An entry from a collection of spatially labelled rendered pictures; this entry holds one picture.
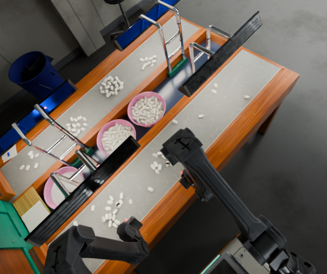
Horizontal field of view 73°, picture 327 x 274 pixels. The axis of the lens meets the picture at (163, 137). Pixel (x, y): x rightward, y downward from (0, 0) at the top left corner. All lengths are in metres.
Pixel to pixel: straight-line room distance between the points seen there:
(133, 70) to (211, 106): 0.67
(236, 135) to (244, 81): 0.41
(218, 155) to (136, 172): 0.50
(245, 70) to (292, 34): 1.49
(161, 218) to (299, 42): 2.42
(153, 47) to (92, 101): 0.64
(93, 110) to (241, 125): 1.03
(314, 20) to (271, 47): 0.59
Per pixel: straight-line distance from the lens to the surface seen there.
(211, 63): 1.23
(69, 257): 0.64
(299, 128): 2.38
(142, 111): 1.56
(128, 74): 1.78
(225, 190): 0.64
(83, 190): 1.07
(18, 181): 1.79
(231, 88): 1.58
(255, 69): 1.68
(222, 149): 1.33
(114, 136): 1.52
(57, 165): 1.61
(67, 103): 1.82
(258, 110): 1.47
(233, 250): 1.73
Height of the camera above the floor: 2.00
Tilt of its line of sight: 63 degrees down
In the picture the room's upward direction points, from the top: 24 degrees counter-clockwise
